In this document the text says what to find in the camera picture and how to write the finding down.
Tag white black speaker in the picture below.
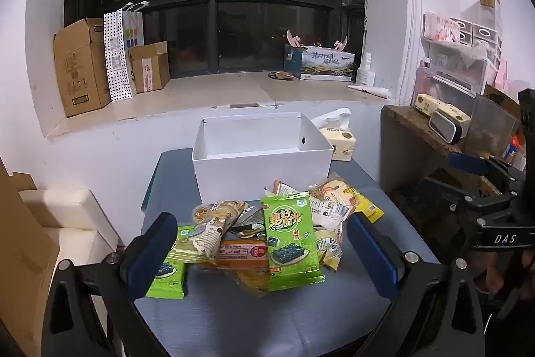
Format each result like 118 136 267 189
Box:
429 110 463 143

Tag person's right hand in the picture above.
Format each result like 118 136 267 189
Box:
474 248 517 297

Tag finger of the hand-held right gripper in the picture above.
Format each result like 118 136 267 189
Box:
414 175 521 224
445 152 525 184

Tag landscape printed carton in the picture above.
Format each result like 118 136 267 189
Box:
284 44 356 82

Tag small green seaweed packet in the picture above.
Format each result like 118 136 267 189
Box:
145 225 197 300

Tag white dotted paper bag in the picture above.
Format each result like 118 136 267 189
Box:
104 10 138 102

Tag white plastic bottle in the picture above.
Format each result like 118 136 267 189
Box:
357 53 376 87

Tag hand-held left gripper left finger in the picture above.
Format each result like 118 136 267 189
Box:
39 212 180 357

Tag yellow snack packet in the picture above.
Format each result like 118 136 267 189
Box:
350 190 384 223

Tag brown cardboard carton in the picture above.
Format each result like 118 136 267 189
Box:
0 158 64 357

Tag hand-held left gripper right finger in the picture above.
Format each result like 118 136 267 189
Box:
346 213 498 357

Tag white tube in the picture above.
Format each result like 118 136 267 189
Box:
347 84 390 98

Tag orange red snack packet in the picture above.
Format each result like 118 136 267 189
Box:
200 239 269 270

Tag silver dark snack packet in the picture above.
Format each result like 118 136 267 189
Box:
231 206 267 236

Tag white barcode snack packet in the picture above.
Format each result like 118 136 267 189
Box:
309 196 356 232

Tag small brown cardboard box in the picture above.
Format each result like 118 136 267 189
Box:
129 41 170 93

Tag clear plastic storage box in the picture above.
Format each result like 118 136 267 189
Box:
416 55 491 99

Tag white bag coloured squares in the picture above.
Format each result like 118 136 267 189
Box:
121 3 145 95

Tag pale clear snack packet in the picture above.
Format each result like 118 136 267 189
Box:
313 227 343 271

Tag white cardboard box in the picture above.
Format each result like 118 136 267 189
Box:
191 112 335 204

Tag cream bread packet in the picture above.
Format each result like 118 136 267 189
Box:
309 172 356 203

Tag white drawer organizer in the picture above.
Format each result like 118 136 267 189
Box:
449 17 503 61

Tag pink floral cloth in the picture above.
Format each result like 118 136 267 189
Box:
423 11 461 42

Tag cream brown biscuit packet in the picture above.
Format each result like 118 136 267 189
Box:
184 215 237 263
191 199 248 234

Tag clear acrylic bin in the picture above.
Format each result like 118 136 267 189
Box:
463 93 520 158

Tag tall brown cardboard box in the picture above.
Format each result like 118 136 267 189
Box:
53 18 112 118

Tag clear orange snack wrapper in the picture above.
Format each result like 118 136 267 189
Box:
226 267 268 298

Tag large green seaweed packet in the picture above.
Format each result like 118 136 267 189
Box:
260 191 326 292

